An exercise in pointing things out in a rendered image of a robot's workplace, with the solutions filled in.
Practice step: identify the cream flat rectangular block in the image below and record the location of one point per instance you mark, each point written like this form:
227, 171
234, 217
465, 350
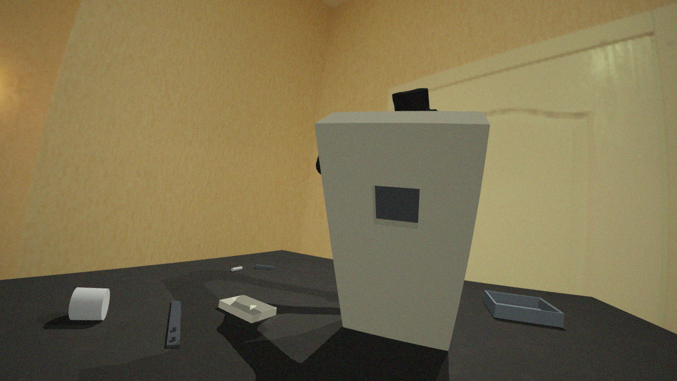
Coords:
247, 308

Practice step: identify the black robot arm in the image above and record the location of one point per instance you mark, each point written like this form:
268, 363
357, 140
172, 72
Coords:
413, 100

